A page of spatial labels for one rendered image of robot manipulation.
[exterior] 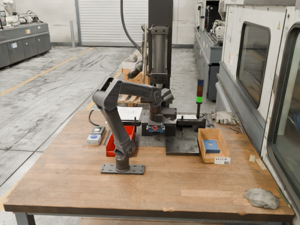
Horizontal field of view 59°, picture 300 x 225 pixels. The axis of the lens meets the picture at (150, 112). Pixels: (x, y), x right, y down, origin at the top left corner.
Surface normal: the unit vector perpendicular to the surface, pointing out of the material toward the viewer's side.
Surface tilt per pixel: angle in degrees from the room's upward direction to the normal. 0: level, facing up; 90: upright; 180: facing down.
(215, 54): 90
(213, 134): 90
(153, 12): 90
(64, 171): 0
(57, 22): 90
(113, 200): 0
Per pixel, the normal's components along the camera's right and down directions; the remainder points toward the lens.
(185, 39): -0.11, 0.38
